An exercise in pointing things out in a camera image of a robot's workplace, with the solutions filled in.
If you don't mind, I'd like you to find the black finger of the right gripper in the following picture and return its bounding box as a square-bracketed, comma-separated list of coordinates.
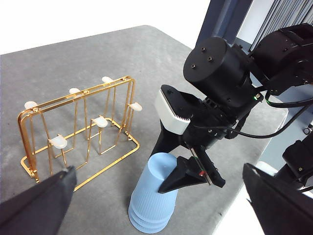
[157, 156, 210, 194]
[151, 121, 186, 158]

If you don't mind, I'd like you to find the grey slatted panel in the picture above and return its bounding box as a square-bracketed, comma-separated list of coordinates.
[249, 0, 313, 51]

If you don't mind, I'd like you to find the black cable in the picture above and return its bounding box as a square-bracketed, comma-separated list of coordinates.
[193, 105, 313, 139]
[265, 90, 313, 109]

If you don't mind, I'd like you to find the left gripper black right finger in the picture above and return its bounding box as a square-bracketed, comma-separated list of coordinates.
[242, 163, 313, 235]

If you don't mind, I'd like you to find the blue ribbed plastic cup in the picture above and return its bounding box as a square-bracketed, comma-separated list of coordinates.
[129, 211, 172, 230]
[131, 218, 170, 234]

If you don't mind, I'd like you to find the pale grey camera box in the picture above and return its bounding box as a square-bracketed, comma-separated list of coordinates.
[154, 89, 192, 135]

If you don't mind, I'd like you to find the cracked blue ribbed cup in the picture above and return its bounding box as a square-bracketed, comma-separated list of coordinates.
[129, 152, 179, 223]

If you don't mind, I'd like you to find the blue-grey metal frame post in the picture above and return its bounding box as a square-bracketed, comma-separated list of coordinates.
[195, 0, 253, 51]

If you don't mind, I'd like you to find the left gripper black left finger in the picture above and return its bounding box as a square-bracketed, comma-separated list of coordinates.
[0, 165, 77, 235]

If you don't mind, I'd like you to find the gold wire cup holder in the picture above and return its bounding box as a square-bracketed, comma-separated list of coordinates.
[17, 76, 143, 191]

